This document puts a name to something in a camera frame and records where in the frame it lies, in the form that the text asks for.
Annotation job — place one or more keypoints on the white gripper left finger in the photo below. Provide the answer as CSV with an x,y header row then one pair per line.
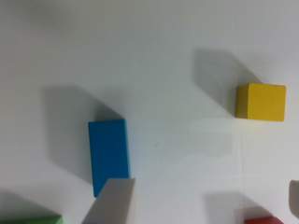
x,y
115,204

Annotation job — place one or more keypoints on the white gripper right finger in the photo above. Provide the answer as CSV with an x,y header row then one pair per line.
x,y
294,197

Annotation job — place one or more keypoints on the green block with hole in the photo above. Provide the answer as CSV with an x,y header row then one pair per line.
x,y
36,220

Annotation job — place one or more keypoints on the small red rectangular block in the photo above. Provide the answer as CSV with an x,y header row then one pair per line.
x,y
263,220

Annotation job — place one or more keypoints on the small blue rectangular block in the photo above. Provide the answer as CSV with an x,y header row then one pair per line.
x,y
109,152

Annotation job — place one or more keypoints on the small yellow cube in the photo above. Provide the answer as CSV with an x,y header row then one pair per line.
x,y
261,102

